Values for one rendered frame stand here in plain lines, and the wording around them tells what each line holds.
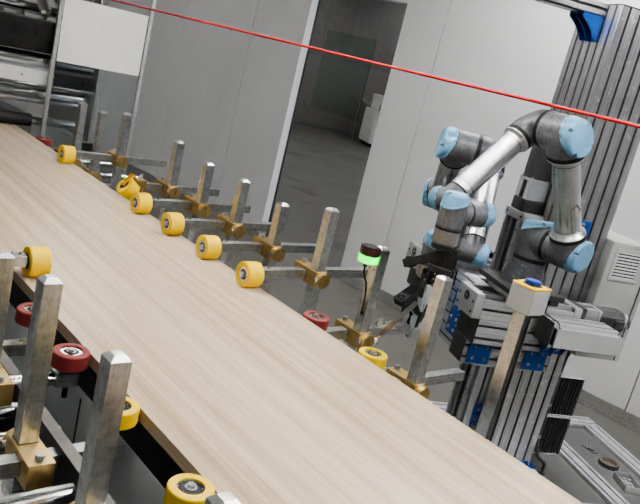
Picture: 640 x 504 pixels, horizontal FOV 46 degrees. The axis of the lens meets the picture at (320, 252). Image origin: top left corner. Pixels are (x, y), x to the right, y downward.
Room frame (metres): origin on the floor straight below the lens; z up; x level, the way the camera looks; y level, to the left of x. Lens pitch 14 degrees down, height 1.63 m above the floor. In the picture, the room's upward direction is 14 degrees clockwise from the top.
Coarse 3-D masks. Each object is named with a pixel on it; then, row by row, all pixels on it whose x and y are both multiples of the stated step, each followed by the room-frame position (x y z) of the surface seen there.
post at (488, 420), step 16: (512, 320) 1.80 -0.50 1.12; (528, 320) 1.78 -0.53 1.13; (512, 336) 1.78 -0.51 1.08; (512, 352) 1.77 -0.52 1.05; (496, 368) 1.80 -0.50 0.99; (512, 368) 1.78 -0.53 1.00; (496, 384) 1.79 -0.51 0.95; (496, 400) 1.78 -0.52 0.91; (480, 416) 1.80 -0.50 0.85; (496, 416) 1.79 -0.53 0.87; (480, 432) 1.79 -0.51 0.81
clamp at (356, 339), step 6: (336, 324) 2.22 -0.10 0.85; (342, 324) 2.20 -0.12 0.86; (348, 324) 2.20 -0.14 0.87; (348, 330) 2.17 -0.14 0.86; (354, 330) 2.16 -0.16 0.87; (348, 336) 2.17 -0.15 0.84; (354, 336) 2.15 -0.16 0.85; (360, 336) 2.14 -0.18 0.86; (366, 336) 2.14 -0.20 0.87; (348, 342) 2.17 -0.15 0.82; (354, 342) 2.15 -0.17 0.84; (360, 342) 2.13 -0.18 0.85; (366, 342) 2.13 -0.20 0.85; (372, 342) 2.15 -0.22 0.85
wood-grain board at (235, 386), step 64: (0, 128) 3.76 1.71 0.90; (0, 192) 2.59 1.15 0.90; (64, 192) 2.81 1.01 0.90; (64, 256) 2.09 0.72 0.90; (128, 256) 2.23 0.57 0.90; (192, 256) 2.40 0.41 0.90; (64, 320) 1.65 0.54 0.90; (128, 320) 1.74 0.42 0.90; (192, 320) 1.84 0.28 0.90; (256, 320) 1.96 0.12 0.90; (128, 384) 1.41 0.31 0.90; (192, 384) 1.48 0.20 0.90; (256, 384) 1.56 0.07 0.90; (320, 384) 1.64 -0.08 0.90; (384, 384) 1.74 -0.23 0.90; (192, 448) 1.23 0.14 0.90; (256, 448) 1.29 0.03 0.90; (320, 448) 1.35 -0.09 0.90; (384, 448) 1.41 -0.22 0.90; (448, 448) 1.48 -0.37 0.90
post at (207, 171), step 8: (208, 168) 2.89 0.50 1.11; (200, 176) 2.91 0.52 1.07; (208, 176) 2.90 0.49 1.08; (200, 184) 2.90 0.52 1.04; (208, 184) 2.90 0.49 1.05; (200, 192) 2.89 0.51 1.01; (208, 192) 2.91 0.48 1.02; (200, 200) 2.89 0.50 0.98; (192, 216) 2.91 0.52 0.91; (200, 216) 2.90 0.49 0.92; (192, 232) 2.89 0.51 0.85; (200, 232) 2.91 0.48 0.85; (192, 240) 2.89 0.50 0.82
